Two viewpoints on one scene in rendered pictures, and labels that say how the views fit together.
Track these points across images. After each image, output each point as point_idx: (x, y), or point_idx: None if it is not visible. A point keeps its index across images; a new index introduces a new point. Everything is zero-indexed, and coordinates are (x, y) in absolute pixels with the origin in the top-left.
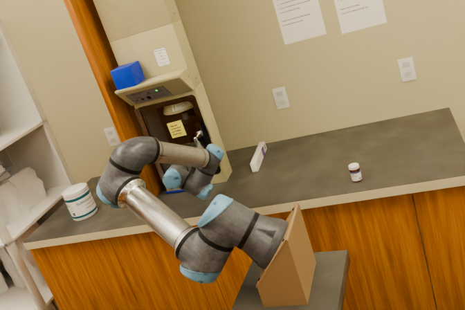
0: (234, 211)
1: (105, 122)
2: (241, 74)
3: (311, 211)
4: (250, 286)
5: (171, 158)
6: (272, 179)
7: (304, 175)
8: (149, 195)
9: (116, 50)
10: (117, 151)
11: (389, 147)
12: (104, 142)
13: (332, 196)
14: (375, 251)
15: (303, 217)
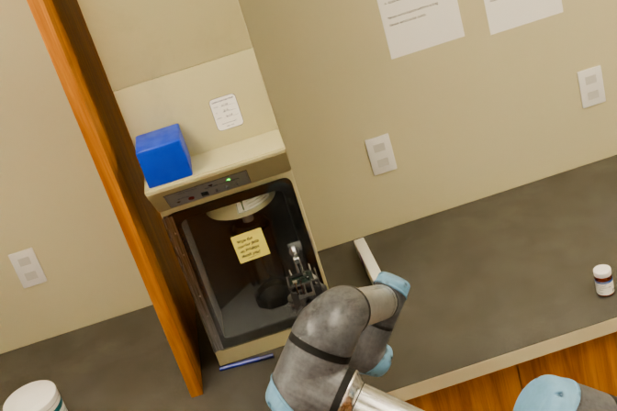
0: (592, 401)
1: (13, 240)
2: (308, 118)
3: (541, 358)
4: None
5: (373, 317)
6: (437, 311)
7: (495, 295)
8: (391, 398)
9: (129, 105)
10: (319, 327)
11: (611, 226)
12: (9, 282)
13: (585, 327)
14: None
15: (527, 371)
